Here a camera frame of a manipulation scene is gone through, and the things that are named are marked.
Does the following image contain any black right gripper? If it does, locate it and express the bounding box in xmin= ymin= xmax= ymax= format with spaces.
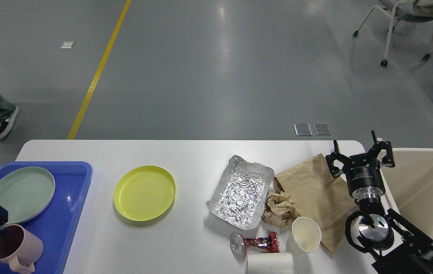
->
xmin=325 ymin=130 xmax=396 ymax=201

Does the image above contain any pink mug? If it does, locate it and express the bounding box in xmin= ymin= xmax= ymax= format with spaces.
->
xmin=0 ymin=224 xmax=44 ymax=274

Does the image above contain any yellow plastic plate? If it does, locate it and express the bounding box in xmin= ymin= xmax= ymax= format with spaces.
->
xmin=113 ymin=166 xmax=176 ymax=221

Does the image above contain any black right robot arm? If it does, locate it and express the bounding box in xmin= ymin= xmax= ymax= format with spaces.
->
xmin=325 ymin=131 xmax=433 ymax=274

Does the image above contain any pale green plate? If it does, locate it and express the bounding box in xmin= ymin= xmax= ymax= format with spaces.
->
xmin=0 ymin=166 xmax=56 ymax=225

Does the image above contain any right metal floor plate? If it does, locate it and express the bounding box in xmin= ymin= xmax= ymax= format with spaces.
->
xmin=312 ymin=123 xmax=332 ymax=135

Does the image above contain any metal floor plate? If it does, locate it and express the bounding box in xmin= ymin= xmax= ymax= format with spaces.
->
xmin=312 ymin=123 xmax=332 ymax=135
xmin=294 ymin=123 xmax=313 ymax=136

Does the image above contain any brown paper bag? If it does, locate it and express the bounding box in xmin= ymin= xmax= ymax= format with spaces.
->
xmin=273 ymin=154 xmax=358 ymax=254

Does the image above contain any beige plastic bin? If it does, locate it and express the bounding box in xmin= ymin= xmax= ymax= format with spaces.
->
xmin=381 ymin=148 xmax=433 ymax=239

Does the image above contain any blue plastic tray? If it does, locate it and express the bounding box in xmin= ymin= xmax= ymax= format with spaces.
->
xmin=0 ymin=161 xmax=92 ymax=274

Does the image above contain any left metal floor plate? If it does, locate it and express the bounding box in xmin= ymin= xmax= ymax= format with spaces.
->
xmin=294 ymin=123 xmax=313 ymax=136

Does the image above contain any upright white paper cup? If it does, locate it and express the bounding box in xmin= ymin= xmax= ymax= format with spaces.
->
xmin=286 ymin=217 xmax=322 ymax=256

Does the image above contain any crumpled brown paper ball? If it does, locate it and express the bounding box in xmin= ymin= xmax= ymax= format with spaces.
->
xmin=262 ymin=191 xmax=299 ymax=228

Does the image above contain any aluminium foil tray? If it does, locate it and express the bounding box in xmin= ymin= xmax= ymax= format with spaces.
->
xmin=206 ymin=155 xmax=275 ymax=229

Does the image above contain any lying white paper cup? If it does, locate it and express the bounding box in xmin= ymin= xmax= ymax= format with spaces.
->
xmin=246 ymin=253 xmax=294 ymax=274

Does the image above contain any crushed red soda can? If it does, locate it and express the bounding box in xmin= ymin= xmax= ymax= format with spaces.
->
xmin=230 ymin=232 xmax=280 ymax=256

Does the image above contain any white framed office chair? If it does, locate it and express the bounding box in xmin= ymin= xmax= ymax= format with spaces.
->
xmin=352 ymin=0 xmax=433 ymax=67

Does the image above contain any white floor marker tag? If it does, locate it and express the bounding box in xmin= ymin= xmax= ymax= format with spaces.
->
xmin=60 ymin=41 xmax=75 ymax=49

